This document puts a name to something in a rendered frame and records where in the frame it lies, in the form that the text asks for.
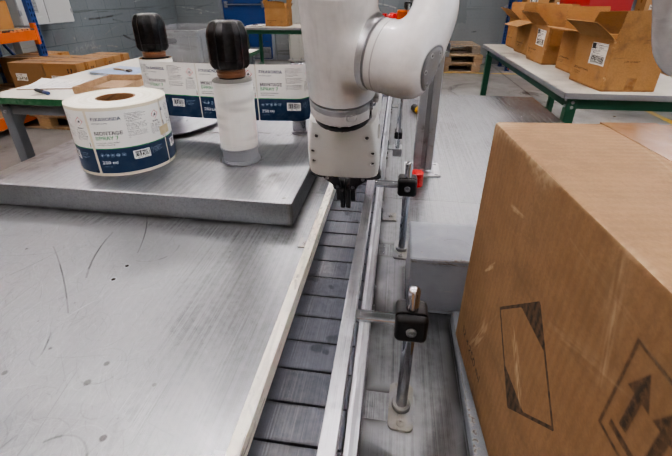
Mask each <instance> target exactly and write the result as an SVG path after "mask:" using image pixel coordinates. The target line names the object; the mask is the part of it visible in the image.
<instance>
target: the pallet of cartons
mask: <svg viewBox="0 0 672 456"><path fill-rule="evenodd" d="M47 52H48V56H39V53H38V51H36V52H30V53H23V54H17V55H10V56H5V57H0V64H1V67H2V69H3V72H4V75H5V77H6V80H7V82H8V83H3V84H0V92H1V91H6V90H10V89H14V88H18V87H22V86H26V85H30V84H32V83H34V82H36V81H38V80H39V79H41V78H48V79H54V78H58V77H62V76H66V75H70V74H74V73H78V72H82V71H86V70H90V69H94V68H98V67H102V66H106V65H110V64H114V63H118V62H123V61H126V60H130V57H129V53H115V52H97V53H92V54H87V55H83V56H81V55H70V54H69V51H47ZM29 116H32V117H37V119H38V122H39V123H24V125H25V128H42V129H61V130H70V127H69V125H60V124H59V122H58V119H64V120H67V117H66V116H53V115H29Z"/></svg>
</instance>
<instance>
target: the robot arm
mask: <svg viewBox="0 0 672 456"><path fill-rule="evenodd" d="M298 6H299V14H300V23H301V32H302V40H303V49H304V58H305V66H306V75H307V84H308V92H309V101H310V110H311V112H310V120H309V134H308V141H309V164H310V168H311V171H310V174H311V175H314V176H318V177H324V178H325V179H326V180H327V181H329V182H330V183H331V184H333V187H334V189H336V194H337V200H340V202H341V208H345V206H346V207H347V208H351V203H352V201H356V189H357V187H358V186H359V185H361V184H362V183H364V182H365V181H366V180H376V179H380V178H381V169H380V165H379V162H380V155H381V136H380V123H379V117H378V112H377V109H376V108H375V107H374V106H373V103H374V102H376V103H378V101H379V93H381V94H384V95H388V96H391V97H395V98H400V99H414V98H417V97H418V96H420V95H421V94H422V93H423V92H424V91H425V90H426V89H427V87H428V86H429V85H430V83H431V82H432V81H433V77H434V75H435V73H436V71H437V69H438V68H439V66H440V62H441V60H442V58H443V55H444V53H445V51H446V48H447V46H448V43H449V41H450V38H451V36H452V33H453V30H454V27H455V24H456V20H457V16H458V11H459V0H414V1H413V3H412V6H411V8H410V10H409V12H408V13H407V15H406V16H405V17H404V18H402V19H393V18H388V17H385V16H384V15H382V13H381V12H380V10H379V6H378V0H298ZM651 46H652V53H653V57H654V60H655V62H656V64H657V65H658V67H659V68H660V69H661V70H662V71H663V72H664V73H665V74H667V75H668V76H670V77H672V0H652V26H651ZM346 177H349V178H348V180H347V179H346Z"/></svg>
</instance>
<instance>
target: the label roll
mask: <svg viewBox="0 0 672 456"><path fill-rule="evenodd" d="M62 105H63V108H64V111H65V114H66V117H67V120H68V124H69V127H70V130H71V133H72V136H73V139H74V142H75V145H76V149H77V152H78V155H79V158H80V161H81V164H82V167H83V170H84V171H86V172H87V173H90V174H93V175H98V176H124V175H132V174H137V173H142V172H146V171H150V170H153V169H156V168H159V167H161V166H164V165H166V164H168V163H169V162H171V161H172V160H173V159H174V158H175V157H176V149H175V144H174V139H173V134H172V129H171V124H170V119H169V113H168V108H167V103H166V98H165V93H164V91H162V90H159V89H155V88H146V87H124V88H111V89H102V90H95V91H90V92H85V93H80V94H77V95H73V96H70V97H68V98H66V99H64V100H63V101H62Z"/></svg>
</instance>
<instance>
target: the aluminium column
mask: <svg viewBox="0 0 672 456"><path fill-rule="evenodd" d="M445 53H446V51H445ZM445 53H444V55H443V58H442V60H441V62H440V66H439V68H438V69H437V71H436V73H435V75H434V77H433V81H432V82H431V83H430V85H429V86H428V87H427V89H426V90H425V91H424V92H423V93H422V94H421V95H420V96H419V102H418V112H417V123H416V133H415V143H414V154H413V169H419V170H422V171H423V172H429V173H431V169H432V161H433V153H434V144H435V136H436V128H437V120H438V111H439V103H440V95H441V86H442V78H443V70H444V62H445Z"/></svg>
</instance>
